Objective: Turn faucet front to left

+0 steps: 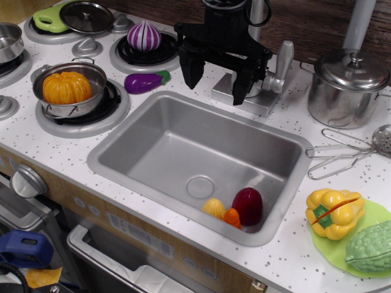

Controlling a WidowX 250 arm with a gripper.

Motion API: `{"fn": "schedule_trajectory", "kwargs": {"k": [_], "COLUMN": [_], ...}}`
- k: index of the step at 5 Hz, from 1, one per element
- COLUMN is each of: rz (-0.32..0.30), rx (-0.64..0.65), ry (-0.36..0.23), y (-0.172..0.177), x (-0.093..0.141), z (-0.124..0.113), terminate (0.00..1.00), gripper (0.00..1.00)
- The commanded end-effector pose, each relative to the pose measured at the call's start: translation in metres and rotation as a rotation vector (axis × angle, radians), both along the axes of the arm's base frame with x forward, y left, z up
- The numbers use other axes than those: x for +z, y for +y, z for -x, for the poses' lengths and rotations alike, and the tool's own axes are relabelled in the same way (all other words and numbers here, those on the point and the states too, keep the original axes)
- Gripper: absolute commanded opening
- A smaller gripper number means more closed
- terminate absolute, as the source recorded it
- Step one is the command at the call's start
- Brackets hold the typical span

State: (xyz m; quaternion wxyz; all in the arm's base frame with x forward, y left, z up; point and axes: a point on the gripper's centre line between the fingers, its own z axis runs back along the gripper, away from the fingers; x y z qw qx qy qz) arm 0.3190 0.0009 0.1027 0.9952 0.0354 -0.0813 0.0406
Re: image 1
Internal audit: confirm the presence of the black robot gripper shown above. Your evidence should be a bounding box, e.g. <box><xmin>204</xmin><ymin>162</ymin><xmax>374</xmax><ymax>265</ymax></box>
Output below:
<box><xmin>174</xmin><ymin>1</ymin><xmax>272</xmax><ymax>106</ymax></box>

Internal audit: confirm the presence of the silver toy faucet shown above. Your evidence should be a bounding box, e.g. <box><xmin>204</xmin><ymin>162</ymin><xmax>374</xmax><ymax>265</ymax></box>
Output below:
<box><xmin>211</xmin><ymin>1</ymin><xmax>294</xmax><ymax>118</ymax></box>

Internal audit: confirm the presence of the back right stove burner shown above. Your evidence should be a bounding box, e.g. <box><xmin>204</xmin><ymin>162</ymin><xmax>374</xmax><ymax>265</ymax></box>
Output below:
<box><xmin>109</xmin><ymin>31</ymin><xmax>180</xmax><ymax>74</ymax></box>

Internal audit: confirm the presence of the purple white toy onion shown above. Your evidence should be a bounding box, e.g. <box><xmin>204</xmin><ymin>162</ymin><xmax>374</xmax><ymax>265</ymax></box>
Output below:
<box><xmin>126</xmin><ymin>20</ymin><xmax>162</xmax><ymax>52</ymax></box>

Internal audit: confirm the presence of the purple toy eggplant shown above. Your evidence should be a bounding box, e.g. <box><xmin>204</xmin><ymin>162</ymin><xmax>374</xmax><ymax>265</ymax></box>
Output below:
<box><xmin>124</xmin><ymin>70</ymin><xmax>171</xmax><ymax>95</ymax></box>

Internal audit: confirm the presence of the grey toy sink basin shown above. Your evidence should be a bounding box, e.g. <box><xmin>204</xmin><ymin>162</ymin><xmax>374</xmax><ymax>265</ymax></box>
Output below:
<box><xmin>87</xmin><ymin>91</ymin><xmax>311</xmax><ymax>247</ymax></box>

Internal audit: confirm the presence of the grey stove knob back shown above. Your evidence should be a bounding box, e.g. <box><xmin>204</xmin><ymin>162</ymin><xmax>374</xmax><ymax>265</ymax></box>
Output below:
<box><xmin>109</xmin><ymin>13</ymin><xmax>134</xmax><ymax>34</ymax></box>

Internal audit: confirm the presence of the grey stove knob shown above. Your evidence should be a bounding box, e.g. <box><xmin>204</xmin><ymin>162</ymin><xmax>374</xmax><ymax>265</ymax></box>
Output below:
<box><xmin>0</xmin><ymin>95</ymin><xmax>19</xmax><ymax>121</ymax></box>
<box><xmin>71</xmin><ymin>37</ymin><xmax>103</xmax><ymax>57</ymax></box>
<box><xmin>109</xmin><ymin>13</ymin><xmax>134</xmax><ymax>34</ymax></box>

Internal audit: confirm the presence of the front stove burner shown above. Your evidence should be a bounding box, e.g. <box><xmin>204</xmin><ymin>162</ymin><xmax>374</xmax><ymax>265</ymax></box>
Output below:
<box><xmin>35</xmin><ymin>79</ymin><xmax>130</xmax><ymax>139</ymax></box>

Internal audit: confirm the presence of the tall steel pot with lid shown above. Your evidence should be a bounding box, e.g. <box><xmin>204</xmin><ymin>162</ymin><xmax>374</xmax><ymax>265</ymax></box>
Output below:
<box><xmin>299</xmin><ymin>48</ymin><xmax>390</xmax><ymax>129</ymax></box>

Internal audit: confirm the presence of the grey stove knob centre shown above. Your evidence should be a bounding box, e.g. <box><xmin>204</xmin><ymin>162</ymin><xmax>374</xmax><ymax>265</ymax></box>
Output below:
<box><xmin>71</xmin><ymin>37</ymin><xmax>103</xmax><ymax>57</ymax></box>

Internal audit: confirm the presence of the dark red toy beet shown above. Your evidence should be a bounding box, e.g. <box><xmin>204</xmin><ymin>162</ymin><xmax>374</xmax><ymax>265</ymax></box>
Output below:
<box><xmin>232</xmin><ymin>187</ymin><xmax>263</xmax><ymax>226</ymax></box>

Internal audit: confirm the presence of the yellow toy corn piece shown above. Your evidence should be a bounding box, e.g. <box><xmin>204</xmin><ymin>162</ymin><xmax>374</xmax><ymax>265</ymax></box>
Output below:
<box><xmin>202</xmin><ymin>198</ymin><xmax>226</xmax><ymax>220</ymax></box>

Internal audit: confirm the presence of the steel pot lid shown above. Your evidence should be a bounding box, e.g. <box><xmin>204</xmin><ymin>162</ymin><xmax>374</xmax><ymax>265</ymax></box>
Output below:
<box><xmin>59</xmin><ymin>1</ymin><xmax>114</xmax><ymax>34</ymax></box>

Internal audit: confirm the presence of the orange toy carrot piece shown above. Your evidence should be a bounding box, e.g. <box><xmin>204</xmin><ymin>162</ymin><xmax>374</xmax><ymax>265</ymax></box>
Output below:
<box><xmin>223</xmin><ymin>208</ymin><xmax>241</xmax><ymax>230</ymax></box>

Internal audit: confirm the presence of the orange toy pumpkin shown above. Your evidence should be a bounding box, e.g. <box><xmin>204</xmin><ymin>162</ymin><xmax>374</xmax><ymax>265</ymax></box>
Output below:
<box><xmin>42</xmin><ymin>71</ymin><xmax>92</xmax><ymax>105</ymax></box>

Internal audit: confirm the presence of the grey vertical pole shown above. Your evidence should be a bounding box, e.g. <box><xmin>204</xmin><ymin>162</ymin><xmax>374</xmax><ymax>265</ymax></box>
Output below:
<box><xmin>342</xmin><ymin>0</ymin><xmax>377</xmax><ymax>50</ymax></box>

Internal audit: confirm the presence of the green toy cutting board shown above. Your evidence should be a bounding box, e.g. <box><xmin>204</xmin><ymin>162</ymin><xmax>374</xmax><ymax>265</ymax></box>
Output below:
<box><xmin>33</xmin><ymin>3</ymin><xmax>69</xmax><ymax>34</ymax></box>

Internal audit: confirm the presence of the steel slotted spoon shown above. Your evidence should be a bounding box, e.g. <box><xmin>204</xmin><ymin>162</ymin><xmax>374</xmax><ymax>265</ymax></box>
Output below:
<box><xmin>305</xmin><ymin>125</ymin><xmax>390</xmax><ymax>159</ymax></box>

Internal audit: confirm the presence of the yellow toy bell pepper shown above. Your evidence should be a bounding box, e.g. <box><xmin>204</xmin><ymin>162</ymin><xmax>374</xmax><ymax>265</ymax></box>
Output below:
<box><xmin>305</xmin><ymin>189</ymin><xmax>366</xmax><ymax>241</ymax></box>

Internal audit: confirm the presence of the back left stove burner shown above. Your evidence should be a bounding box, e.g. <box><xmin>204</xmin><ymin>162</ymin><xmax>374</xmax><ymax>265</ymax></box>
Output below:
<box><xmin>23</xmin><ymin>17</ymin><xmax>86</xmax><ymax>45</ymax></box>

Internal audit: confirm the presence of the left edge stove burner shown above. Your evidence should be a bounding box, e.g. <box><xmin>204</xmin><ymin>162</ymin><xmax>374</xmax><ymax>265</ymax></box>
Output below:
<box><xmin>1</xmin><ymin>50</ymin><xmax>32</xmax><ymax>89</ymax></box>

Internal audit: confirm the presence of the steel pot at left edge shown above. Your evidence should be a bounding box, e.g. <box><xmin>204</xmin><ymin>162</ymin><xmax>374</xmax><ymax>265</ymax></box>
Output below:
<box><xmin>0</xmin><ymin>23</ymin><xmax>24</xmax><ymax>64</ymax></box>

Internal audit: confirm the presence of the light green plate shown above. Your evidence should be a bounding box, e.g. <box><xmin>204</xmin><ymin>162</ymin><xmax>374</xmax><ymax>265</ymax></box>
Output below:
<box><xmin>311</xmin><ymin>200</ymin><xmax>390</xmax><ymax>278</ymax></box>

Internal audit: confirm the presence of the grey stove knob left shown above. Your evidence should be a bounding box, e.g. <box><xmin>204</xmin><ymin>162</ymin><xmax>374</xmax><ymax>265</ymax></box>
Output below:
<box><xmin>0</xmin><ymin>95</ymin><xmax>19</xmax><ymax>121</ymax></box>

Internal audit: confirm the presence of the grey dishwasher door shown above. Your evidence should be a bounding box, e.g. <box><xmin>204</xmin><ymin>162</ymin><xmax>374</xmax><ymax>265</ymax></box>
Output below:
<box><xmin>67</xmin><ymin>224</ymin><xmax>211</xmax><ymax>292</ymax></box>

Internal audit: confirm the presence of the silver oven dial knob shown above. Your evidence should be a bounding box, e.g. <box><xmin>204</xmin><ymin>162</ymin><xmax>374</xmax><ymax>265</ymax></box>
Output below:
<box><xmin>9</xmin><ymin>164</ymin><xmax>48</xmax><ymax>199</ymax></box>

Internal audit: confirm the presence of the green toy bitter gourd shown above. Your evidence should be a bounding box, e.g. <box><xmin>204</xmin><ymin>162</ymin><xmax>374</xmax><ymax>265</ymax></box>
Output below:
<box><xmin>344</xmin><ymin>220</ymin><xmax>390</xmax><ymax>273</ymax></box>

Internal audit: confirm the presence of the blue clamp tool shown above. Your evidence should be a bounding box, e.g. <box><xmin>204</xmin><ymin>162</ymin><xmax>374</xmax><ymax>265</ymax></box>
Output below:
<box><xmin>1</xmin><ymin>230</ymin><xmax>54</xmax><ymax>269</ymax></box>

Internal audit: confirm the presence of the yellow tape piece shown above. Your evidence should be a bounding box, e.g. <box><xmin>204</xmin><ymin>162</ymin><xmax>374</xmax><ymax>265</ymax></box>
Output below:
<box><xmin>25</xmin><ymin>267</ymin><xmax>63</xmax><ymax>289</ymax></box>

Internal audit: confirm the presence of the steel wire utensil handle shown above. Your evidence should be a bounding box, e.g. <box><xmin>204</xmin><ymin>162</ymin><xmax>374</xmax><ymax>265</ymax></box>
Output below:
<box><xmin>305</xmin><ymin>128</ymin><xmax>375</xmax><ymax>180</ymax></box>

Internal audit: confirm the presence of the steel pan with handles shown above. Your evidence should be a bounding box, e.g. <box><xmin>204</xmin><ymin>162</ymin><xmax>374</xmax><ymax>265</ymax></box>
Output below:
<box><xmin>32</xmin><ymin>59</ymin><xmax>107</xmax><ymax>119</ymax></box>

